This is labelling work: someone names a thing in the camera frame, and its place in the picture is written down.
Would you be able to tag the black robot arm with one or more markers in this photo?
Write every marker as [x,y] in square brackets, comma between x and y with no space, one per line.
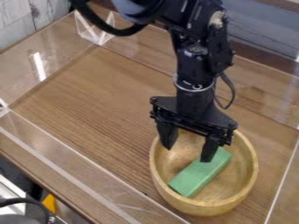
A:
[197,26]

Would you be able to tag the clear acrylic corner bracket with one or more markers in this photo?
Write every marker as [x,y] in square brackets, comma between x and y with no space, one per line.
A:
[89,32]

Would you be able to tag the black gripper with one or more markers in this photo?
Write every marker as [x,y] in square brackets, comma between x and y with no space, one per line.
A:
[191,111]

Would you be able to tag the brown wooden bowl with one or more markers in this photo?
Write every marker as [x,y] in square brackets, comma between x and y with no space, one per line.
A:
[225,191]

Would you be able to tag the clear acrylic enclosure wall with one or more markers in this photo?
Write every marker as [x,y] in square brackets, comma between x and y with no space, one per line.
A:
[77,132]

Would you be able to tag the green rectangular block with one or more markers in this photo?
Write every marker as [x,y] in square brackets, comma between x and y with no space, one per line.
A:
[197,174]

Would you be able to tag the yellow black device lower left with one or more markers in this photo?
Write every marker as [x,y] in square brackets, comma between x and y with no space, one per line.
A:
[48,210]

